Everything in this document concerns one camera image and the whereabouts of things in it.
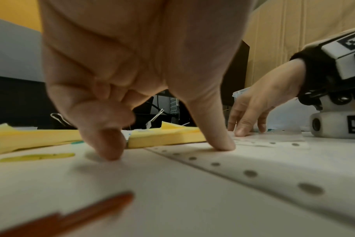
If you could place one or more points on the person's right hand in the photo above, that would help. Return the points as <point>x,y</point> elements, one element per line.
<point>268,90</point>

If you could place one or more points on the black binder clip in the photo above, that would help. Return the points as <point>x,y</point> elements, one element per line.
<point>154,119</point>
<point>60,119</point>

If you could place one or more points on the black cabinet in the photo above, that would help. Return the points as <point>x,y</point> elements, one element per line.
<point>19,101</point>

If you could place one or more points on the black monitor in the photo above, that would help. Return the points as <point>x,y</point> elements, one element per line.
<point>237,76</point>

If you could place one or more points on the yellow paper stack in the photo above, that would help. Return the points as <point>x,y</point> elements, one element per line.
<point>165,137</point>

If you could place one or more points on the white punched paper sheet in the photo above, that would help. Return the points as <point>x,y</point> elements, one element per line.
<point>171,196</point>

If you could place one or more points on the white wrist camera with markers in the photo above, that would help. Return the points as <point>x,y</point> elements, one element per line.
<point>332,76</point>

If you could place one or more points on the teal sticky tab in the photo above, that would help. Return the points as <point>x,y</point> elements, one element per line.
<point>77,143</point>

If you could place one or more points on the orange pen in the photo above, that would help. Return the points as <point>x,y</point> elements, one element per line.
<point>78,215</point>

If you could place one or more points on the person's left hand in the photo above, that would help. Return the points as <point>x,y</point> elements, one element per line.
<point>142,46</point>

